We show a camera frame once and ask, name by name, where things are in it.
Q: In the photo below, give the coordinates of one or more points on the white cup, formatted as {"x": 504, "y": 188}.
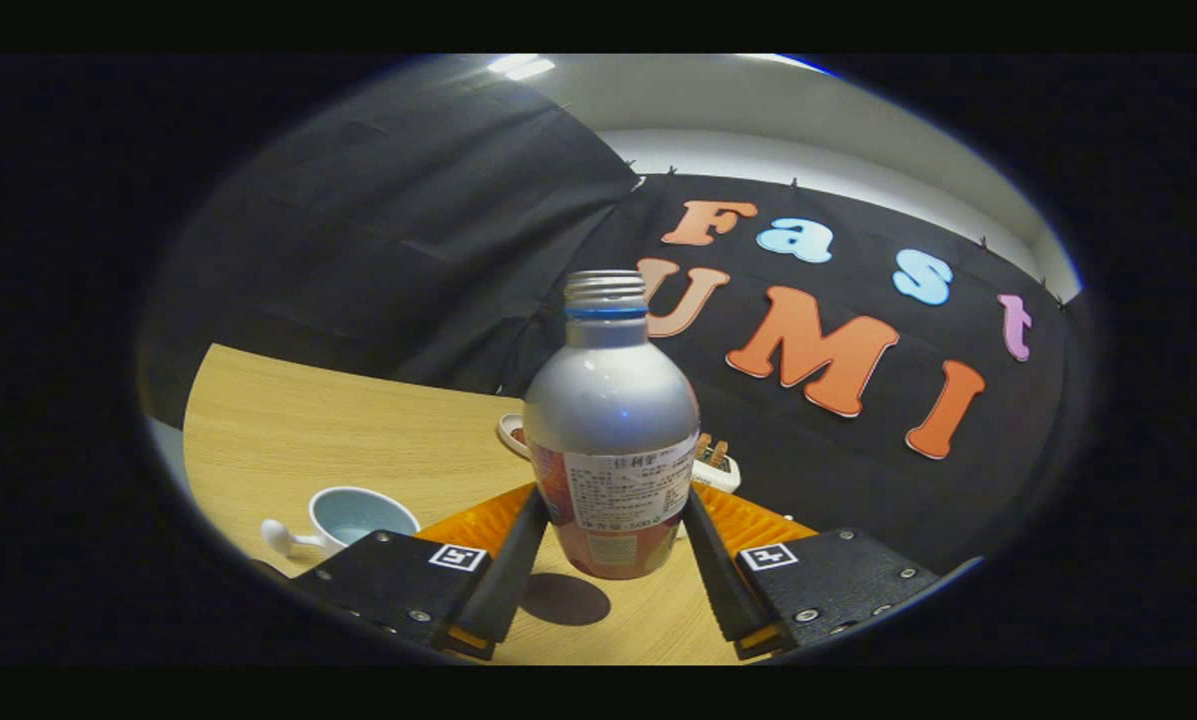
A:
{"x": 338, "y": 530}

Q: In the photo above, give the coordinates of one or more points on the narrow ceiling light panel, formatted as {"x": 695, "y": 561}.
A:
{"x": 520, "y": 66}

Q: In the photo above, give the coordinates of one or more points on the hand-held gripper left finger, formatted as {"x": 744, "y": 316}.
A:
{"x": 513, "y": 580}

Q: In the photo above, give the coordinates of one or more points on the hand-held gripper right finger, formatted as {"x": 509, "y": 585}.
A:
{"x": 720, "y": 580}

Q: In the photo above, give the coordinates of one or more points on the dark brown round coaster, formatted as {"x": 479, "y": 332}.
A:
{"x": 568, "y": 602}

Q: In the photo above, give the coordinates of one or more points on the white plate with red food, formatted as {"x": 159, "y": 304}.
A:
{"x": 511, "y": 435}

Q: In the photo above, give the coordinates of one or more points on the silver bottle with red label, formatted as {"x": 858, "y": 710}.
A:
{"x": 608, "y": 410}

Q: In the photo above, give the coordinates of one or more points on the white toaster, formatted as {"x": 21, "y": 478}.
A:
{"x": 718, "y": 477}

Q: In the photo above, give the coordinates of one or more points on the toast slice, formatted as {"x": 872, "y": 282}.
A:
{"x": 703, "y": 446}
{"x": 720, "y": 454}

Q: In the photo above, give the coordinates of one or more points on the wooden table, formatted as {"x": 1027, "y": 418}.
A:
{"x": 358, "y": 430}

